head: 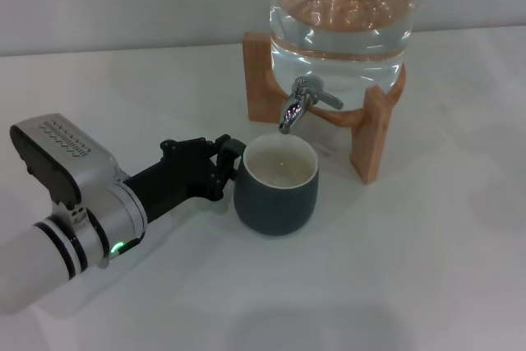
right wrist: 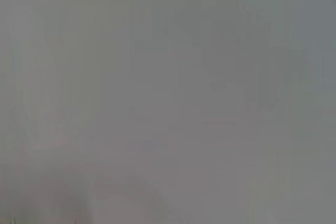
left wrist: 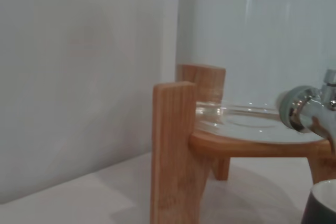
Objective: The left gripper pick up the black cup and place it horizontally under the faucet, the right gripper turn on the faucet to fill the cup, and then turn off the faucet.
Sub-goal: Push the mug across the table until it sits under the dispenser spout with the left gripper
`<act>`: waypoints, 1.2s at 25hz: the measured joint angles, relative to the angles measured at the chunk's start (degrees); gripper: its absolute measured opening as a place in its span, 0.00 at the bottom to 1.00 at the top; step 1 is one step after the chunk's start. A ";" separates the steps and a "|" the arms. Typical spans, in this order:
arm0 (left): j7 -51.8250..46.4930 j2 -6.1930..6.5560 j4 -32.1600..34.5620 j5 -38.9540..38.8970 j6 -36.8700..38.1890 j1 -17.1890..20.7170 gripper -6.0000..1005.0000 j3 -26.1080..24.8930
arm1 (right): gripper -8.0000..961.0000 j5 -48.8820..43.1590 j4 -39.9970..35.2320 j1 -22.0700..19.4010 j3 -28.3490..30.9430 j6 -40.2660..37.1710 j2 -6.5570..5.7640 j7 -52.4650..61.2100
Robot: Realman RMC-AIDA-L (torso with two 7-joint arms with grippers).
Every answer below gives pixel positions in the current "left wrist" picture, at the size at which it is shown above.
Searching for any chrome faucet with lever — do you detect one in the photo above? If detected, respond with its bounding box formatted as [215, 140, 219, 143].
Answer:
[275, 68, 336, 157]

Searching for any dark teal ceramic mug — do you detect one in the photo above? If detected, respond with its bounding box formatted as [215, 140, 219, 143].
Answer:
[300, 179, 336, 224]

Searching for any wooden dispenser stand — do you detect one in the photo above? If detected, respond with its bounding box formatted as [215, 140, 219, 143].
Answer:
[150, 63, 336, 224]

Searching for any glass water dispenser jar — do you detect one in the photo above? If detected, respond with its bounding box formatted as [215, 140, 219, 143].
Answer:
[175, 0, 336, 141]

